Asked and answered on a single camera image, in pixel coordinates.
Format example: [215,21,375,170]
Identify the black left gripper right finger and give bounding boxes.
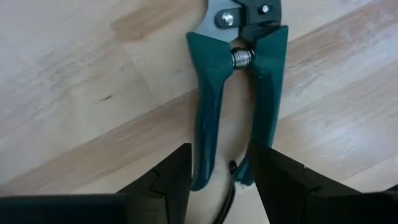
[247,139,361,224]

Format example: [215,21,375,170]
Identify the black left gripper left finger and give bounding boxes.
[116,142,193,224]

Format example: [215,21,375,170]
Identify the green handled pruning shears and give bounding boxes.
[185,0,289,224]

